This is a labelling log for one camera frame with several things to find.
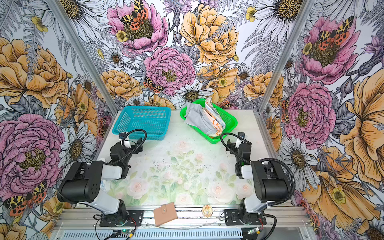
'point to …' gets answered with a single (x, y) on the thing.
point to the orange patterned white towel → (219, 122)
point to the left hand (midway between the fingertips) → (134, 142)
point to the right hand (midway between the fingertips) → (236, 142)
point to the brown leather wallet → (165, 214)
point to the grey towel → (196, 116)
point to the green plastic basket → (230, 121)
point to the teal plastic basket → (155, 120)
